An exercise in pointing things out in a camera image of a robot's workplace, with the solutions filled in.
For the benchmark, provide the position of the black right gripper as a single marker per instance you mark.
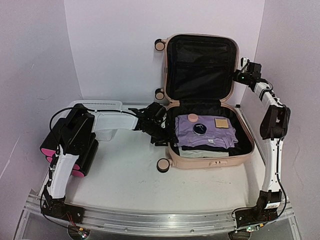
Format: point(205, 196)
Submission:
point(236, 76)

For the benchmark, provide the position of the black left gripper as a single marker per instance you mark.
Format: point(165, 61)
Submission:
point(163, 142)

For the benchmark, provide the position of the beige hard-shell suitcase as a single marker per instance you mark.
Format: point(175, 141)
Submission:
point(199, 79)

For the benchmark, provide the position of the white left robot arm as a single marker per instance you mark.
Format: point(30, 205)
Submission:
point(75, 136)

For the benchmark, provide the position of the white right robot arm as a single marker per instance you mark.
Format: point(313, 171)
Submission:
point(272, 130)

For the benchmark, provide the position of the round black compact case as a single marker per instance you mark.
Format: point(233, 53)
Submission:
point(199, 129)

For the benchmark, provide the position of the white perforated plastic basket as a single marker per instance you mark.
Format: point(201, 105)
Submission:
point(108, 117)

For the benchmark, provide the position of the square tan coaster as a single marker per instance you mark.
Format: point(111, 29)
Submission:
point(221, 123)

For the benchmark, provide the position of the purple folded shirt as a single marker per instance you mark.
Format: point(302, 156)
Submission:
point(214, 137)

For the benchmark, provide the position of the black pink drawer organizer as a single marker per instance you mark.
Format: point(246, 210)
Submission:
point(83, 164)

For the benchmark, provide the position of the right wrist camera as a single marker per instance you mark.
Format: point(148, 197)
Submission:
point(244, 62)

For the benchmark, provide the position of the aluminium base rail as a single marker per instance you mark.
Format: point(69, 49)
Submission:
point(148, 224)

